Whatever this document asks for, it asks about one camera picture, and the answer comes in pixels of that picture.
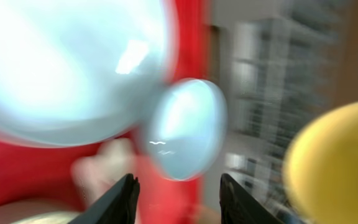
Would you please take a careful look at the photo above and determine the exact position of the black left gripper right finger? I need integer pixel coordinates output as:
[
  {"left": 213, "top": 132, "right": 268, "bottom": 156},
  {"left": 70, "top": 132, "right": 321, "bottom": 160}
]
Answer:
[{"left": 219, "top": 173, "right": 283, "bottom": 224}]

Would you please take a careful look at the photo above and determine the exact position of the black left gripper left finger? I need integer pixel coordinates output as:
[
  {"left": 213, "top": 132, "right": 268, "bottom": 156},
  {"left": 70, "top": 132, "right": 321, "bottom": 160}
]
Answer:
[{"left": 68, "top": 174, "right": 140, "bottom": 224}]

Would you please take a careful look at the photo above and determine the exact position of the white plastic spoon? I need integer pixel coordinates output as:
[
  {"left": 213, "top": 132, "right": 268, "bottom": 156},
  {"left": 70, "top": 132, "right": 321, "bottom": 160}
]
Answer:
[{"left": 71, "top": 138, "right": 135, "bottom": 205}]

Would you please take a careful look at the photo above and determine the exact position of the light blue bowl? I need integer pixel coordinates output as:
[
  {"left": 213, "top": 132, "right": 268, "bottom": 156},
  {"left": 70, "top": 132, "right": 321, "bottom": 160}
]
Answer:
[{"left": 140, "top": 78, "right": 227, "bottom": 181}]

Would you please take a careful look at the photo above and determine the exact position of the yellow cup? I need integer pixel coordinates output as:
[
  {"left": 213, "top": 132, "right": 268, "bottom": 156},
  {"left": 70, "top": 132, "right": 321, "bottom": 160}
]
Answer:
[{"left": 282, "top": 102, "right": 358, "bottom": 224}]

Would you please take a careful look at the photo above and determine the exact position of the light blue plate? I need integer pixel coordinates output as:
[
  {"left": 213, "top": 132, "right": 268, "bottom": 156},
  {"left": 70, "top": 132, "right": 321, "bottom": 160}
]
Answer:
[{"left": 0, "top": 0, "right": 177, "bottom": 147}]

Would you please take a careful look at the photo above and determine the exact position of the grey dishwasher rack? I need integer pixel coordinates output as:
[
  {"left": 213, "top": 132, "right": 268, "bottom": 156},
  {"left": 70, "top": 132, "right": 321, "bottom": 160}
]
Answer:
[{"left": 203, "top": 0, "right": 354, "bottom": 224}]

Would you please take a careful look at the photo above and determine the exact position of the green bowl with rice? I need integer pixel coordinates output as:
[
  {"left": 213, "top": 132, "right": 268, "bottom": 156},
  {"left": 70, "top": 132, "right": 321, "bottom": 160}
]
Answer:
[{"left": 0, "top": 199, "right": 80, "bottom": 224}]

